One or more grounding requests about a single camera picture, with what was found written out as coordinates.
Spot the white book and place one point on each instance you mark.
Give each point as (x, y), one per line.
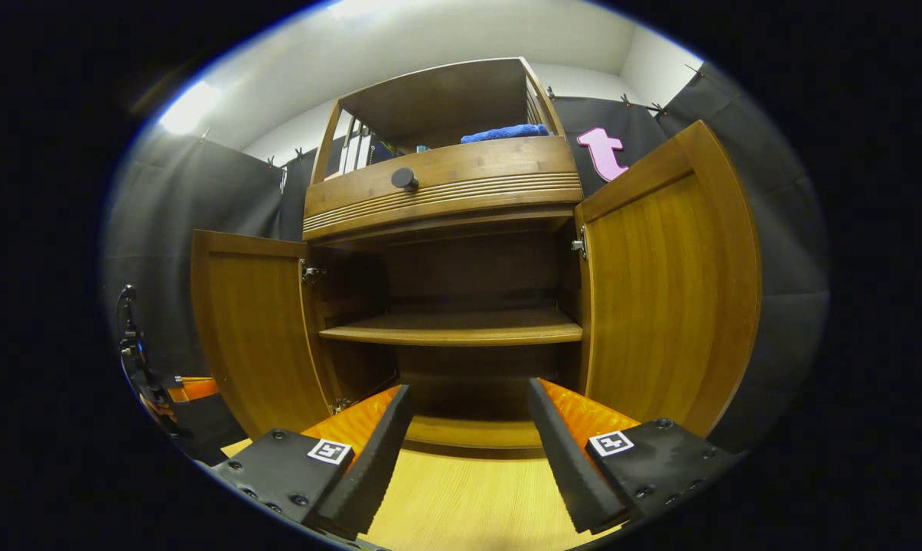
(346, 157)
(363, 151)

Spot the wooden shoe cabinet door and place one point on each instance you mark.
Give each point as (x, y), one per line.
(659, 306)
(254, 337)

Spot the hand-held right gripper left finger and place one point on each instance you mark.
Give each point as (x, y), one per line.
(380, 459)

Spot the metal door hinge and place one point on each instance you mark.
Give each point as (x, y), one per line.
(341, 405)
(311, 272)
(579, 245)

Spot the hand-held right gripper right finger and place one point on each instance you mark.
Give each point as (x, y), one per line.
(564, 459)

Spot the wooden inner shelf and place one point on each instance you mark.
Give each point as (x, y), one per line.
(460, 329)

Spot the wooden drawer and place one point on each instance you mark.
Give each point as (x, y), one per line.
(491, 164)

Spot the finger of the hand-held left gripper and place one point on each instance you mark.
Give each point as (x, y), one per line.
(208, 428)

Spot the black backdrop cloth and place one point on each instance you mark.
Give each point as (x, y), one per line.
(790, 252)

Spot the blue towel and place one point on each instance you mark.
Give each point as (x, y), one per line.
(506, 133)

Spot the black round drawer knob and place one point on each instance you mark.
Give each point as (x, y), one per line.
(403, 178)

